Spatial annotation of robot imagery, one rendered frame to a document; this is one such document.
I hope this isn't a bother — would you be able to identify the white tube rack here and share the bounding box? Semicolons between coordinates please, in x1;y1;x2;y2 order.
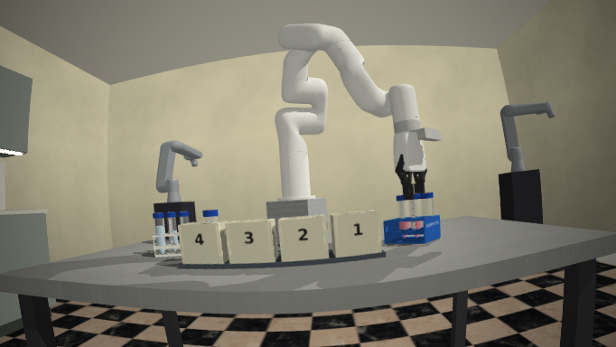
153;232;182;258

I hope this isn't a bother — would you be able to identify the blue tube rack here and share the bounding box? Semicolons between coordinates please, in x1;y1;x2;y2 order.
384;215;441;244

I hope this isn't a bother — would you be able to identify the cream bucket adapter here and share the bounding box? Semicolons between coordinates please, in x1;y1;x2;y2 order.
278;215;329;262
178;221;229;264
330;210;382;258
225;219;278;264

